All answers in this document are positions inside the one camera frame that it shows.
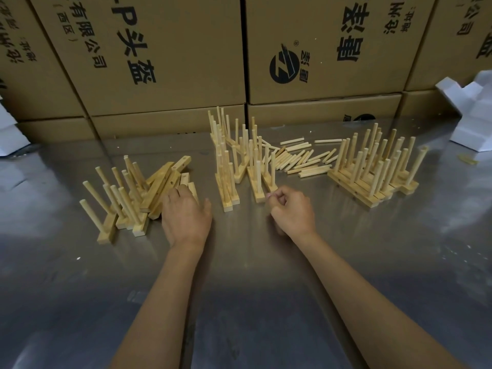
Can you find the person's right hand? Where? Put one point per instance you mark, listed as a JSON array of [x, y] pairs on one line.
[[294, 215]]

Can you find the person's left hand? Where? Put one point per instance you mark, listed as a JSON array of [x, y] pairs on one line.
[[186, 219]]

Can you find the pile of drilled wooden bars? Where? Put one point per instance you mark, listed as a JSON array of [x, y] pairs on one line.
[[159, 184]]

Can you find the pile of wooden dowels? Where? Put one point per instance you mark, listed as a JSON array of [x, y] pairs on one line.
[[303, 165]]

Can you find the person's left forearm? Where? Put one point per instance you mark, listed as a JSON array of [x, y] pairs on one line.
[[157, 311]]

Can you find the person's right forearm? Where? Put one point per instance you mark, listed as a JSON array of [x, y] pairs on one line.
[[365, 303]]

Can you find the stack of white foam blocks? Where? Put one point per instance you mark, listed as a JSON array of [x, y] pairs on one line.
[[472, 130], [9, 138]]

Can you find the clear tape patch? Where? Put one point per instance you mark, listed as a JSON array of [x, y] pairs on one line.
[[135, 297]]

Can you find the shiny metal table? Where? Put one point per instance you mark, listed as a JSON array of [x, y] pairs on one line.
[[57, 288]]

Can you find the stack of brown cardboard boxes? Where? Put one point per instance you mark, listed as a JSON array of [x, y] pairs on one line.
[[184, 53]]

